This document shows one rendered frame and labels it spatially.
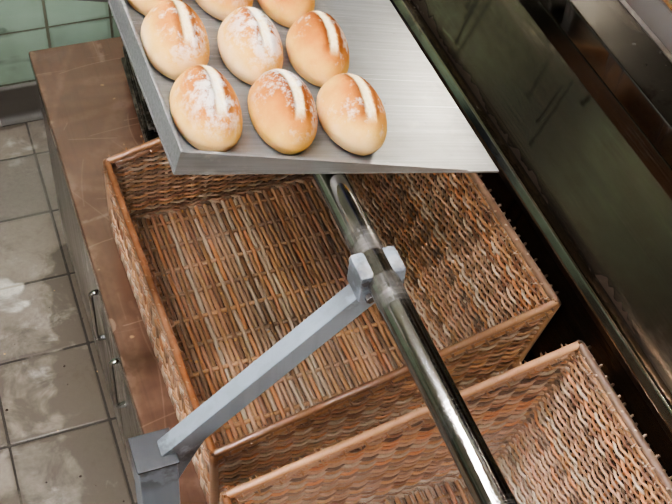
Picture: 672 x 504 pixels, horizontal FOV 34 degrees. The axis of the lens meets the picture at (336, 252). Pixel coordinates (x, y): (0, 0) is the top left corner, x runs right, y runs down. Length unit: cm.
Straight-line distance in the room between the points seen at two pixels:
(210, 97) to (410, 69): 32
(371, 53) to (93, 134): 83
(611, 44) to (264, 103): 43
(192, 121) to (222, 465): 55
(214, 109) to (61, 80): 110
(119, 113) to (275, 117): 99
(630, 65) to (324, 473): 61
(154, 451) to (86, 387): 121
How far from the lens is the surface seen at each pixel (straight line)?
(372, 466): 142
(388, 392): 141
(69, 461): 224
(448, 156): 114
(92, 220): 183
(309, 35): 115
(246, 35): 111
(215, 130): 100
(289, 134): 103
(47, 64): 212
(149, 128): 184
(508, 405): 144
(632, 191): 130
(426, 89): 123
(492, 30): 151
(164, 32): 108
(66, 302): 246
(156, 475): 113
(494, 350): 144
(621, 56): 126
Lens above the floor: 192
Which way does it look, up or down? 49 degrees down
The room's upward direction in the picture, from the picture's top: 7 degrees clockwise
